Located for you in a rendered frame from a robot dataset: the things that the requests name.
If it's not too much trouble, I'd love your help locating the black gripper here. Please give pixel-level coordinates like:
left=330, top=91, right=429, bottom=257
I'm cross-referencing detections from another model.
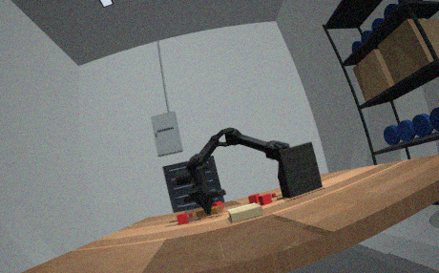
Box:
left=184, top=179, right=226, bottom=216

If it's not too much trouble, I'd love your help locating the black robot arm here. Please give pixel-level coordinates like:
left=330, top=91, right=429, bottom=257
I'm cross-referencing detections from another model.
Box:
left=175, top=128, right=290, bottom=200

